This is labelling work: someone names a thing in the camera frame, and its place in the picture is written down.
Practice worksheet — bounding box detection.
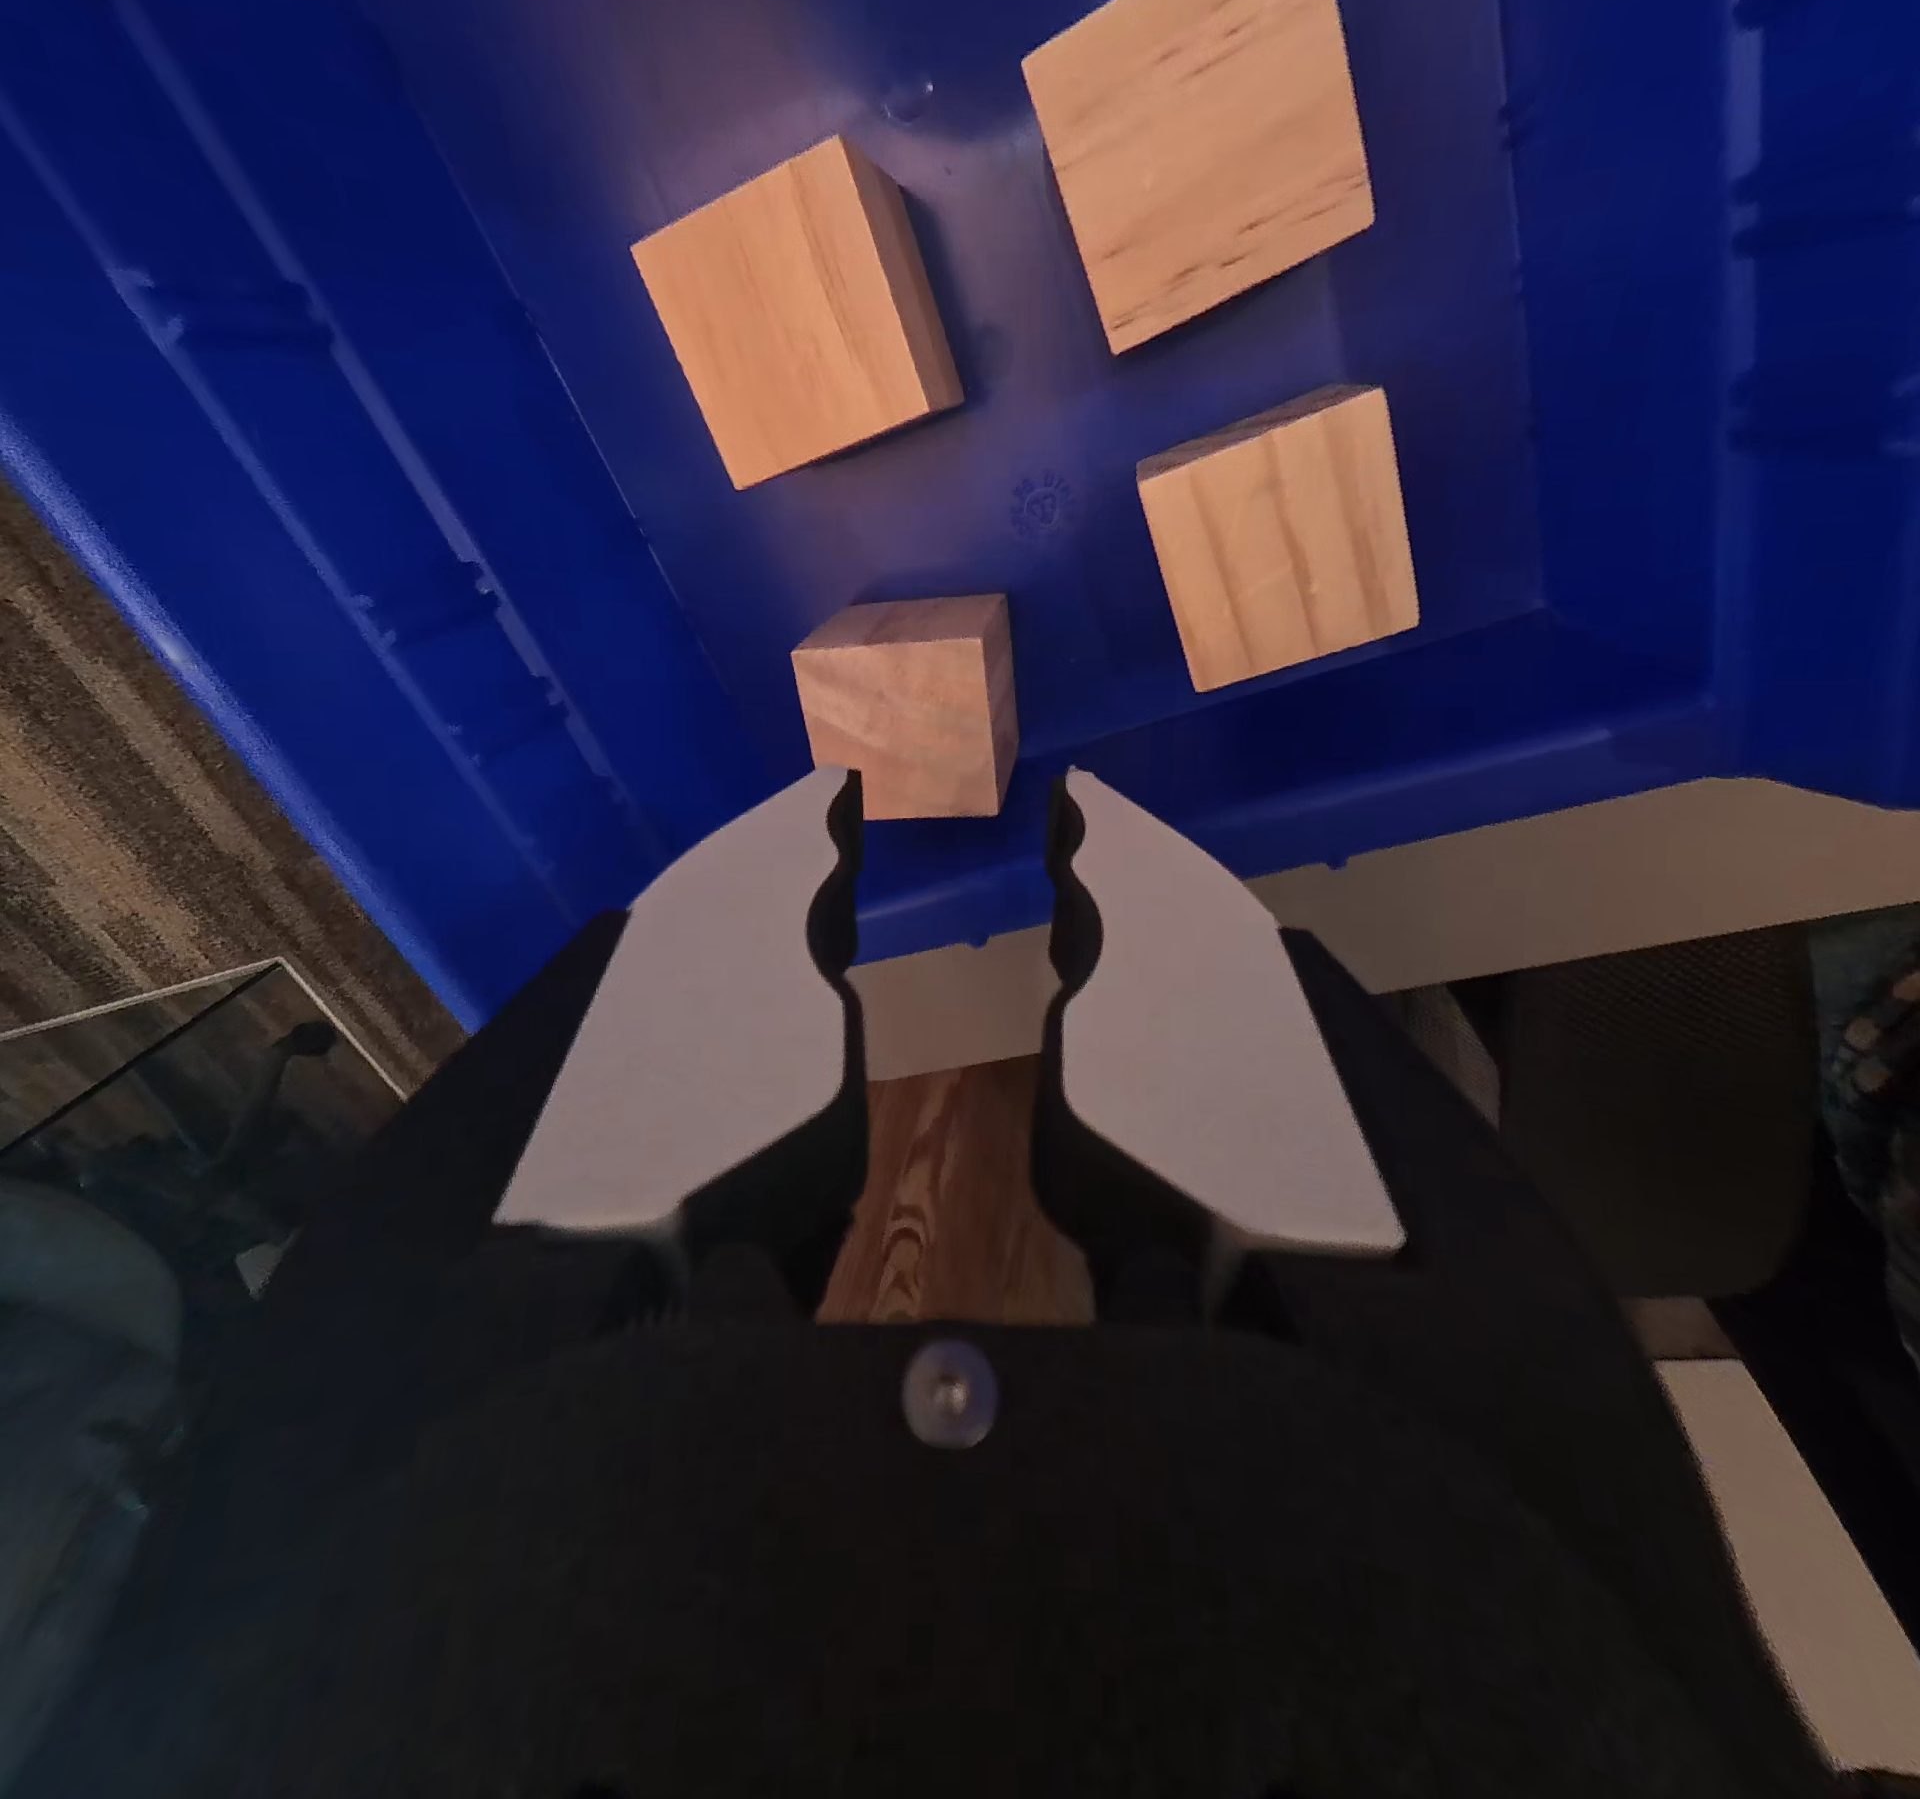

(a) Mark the blue plastic bin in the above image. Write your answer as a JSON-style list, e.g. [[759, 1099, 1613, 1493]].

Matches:
[[0, 0, 1920, 1037]]

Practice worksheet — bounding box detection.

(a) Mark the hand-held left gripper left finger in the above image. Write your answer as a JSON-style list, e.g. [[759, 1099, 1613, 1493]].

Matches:
[[492, 767, 875, 1268]]

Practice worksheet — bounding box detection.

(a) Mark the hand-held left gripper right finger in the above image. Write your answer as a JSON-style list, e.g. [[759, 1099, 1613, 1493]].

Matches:
[[1032, 767, 1412, 1274]]

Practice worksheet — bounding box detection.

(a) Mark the wooden cube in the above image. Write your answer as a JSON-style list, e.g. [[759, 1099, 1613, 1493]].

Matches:
[[630, 136, 966, 490], [1020, 0, 1378, 356], [789, 593, 1022, 821], [1134, 384, 1421, 693]]

